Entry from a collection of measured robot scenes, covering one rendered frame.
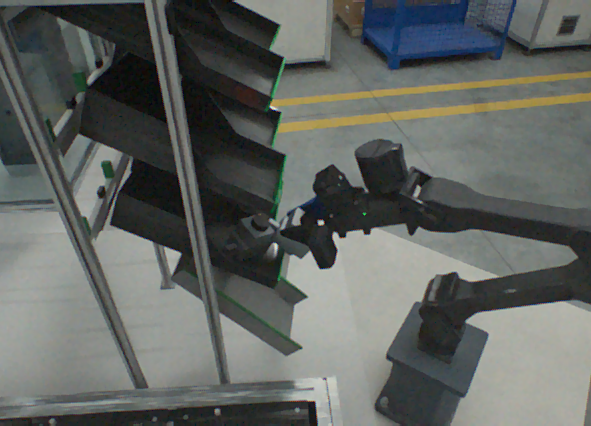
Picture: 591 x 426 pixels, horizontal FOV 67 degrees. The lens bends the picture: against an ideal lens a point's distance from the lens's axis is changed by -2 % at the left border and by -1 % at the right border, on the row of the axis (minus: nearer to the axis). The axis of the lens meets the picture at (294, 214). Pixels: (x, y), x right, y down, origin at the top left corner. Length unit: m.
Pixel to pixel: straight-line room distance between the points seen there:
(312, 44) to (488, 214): 4.13
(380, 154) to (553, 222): 0.24
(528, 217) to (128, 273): 1.00
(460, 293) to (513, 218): 0.18
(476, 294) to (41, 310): 1.02
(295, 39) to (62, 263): 3.63
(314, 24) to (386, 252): 3.54
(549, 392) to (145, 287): 0.98
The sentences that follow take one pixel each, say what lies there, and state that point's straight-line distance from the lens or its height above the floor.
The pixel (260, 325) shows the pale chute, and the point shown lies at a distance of 0.85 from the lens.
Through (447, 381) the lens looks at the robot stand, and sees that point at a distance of 0.85.
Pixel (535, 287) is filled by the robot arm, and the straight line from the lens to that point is 0.73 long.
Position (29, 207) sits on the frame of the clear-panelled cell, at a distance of 1.64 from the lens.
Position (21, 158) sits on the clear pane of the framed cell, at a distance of 1.55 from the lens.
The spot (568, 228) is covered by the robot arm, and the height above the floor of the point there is 1.39.
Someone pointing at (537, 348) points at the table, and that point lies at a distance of 1.23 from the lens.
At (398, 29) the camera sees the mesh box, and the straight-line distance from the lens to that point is 4.70.
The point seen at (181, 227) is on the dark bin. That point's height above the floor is 1.31.
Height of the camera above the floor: 1.76
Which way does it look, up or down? 40 degrees down
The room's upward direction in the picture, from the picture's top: straight up
